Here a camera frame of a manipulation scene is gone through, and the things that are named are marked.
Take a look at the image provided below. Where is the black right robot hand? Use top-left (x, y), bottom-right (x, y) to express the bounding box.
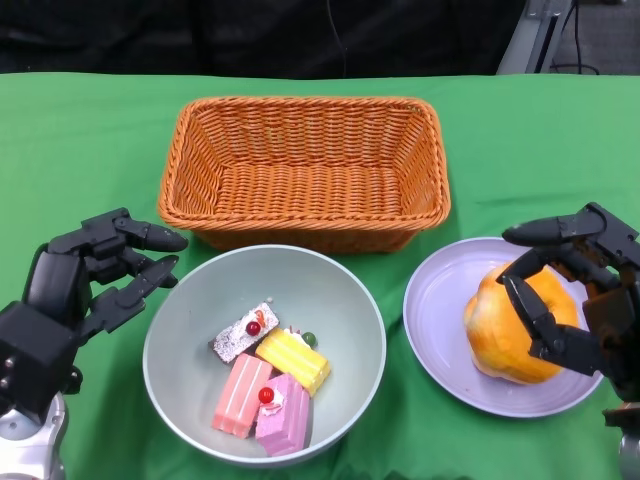
top-left (502, 202), bottom-right (640, 401)

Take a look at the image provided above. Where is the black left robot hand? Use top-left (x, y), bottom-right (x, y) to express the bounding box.
top-left (24, 207), bottom-right (190, 346)

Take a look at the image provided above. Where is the orange bagel bread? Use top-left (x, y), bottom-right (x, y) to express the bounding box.
top-left (463, 259), bottom-right (584, 356)
top-left (472, 334), bottom-right (569, 385)

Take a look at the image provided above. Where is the grey-green bowl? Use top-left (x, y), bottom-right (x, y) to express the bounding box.
top-left (142, 243), bottom-right (388, 469)

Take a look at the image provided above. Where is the pale lavender plate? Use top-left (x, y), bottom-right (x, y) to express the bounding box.
top-left (402, 237), bottom-right (606, 419)

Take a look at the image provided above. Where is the chocolate cake slice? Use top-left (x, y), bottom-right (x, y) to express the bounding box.
top-left (208, 301), bottom-right (281, 365)

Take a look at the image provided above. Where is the salmon striped cake slice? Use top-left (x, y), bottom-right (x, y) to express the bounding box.
top-left (211, 353), bottom-right (274, 440)

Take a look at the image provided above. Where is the yellow cake slice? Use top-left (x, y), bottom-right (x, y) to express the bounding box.
top-left (255, 327), bottom-right (332, 398)

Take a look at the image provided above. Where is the pink cake slice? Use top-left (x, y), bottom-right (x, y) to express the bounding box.
top-left (254, 373), bottom-right (314, 457)

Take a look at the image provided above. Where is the orange wicker basket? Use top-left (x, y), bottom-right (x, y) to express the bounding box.
top-left (158, 96), bottom-right (452, 255)

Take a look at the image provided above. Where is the green tablecloth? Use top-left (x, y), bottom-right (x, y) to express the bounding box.
top-left (0, 72), bottom-right (640, 480)

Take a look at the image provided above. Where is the black backdrop cloth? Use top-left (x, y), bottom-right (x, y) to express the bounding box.
top-left (0, 0), bottom-right (531, 79)

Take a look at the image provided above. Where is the grey metal stand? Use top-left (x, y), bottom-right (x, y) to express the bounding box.
top-left (497, 0), bottom-right (576, 75)

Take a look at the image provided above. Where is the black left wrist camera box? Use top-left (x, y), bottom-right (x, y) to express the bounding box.
top-left (0, 302), bottom-right (81, 421)

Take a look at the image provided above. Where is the black floor cable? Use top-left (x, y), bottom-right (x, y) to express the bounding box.
top-left (549, 0), bottom-right (601, 75)

